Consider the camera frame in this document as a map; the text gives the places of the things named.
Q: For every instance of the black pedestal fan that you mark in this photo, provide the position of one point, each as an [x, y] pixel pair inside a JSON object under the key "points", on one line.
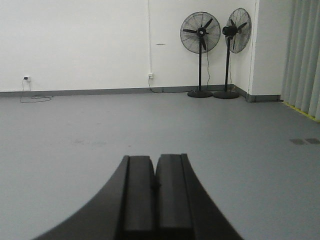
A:
{"points": [[237, 33], [199, 33]]}

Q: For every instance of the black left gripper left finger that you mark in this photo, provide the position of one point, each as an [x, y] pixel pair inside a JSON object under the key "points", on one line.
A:
{"points": [[123, 209]]}

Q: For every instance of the grey vertical blind curtain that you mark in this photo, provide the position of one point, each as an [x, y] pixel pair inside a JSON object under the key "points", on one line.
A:
{"points": [[301, 81]]}

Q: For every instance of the black pedestal fan right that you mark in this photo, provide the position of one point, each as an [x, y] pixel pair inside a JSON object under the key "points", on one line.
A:
{"points": [[237, 33]]}

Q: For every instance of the black pedestal fan left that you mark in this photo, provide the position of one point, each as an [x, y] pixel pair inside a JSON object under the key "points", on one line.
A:
{"points": [[199, 33]]}

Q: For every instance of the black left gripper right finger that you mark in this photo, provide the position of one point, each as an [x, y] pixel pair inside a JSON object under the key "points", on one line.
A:
{"points": [[184, 209]]}

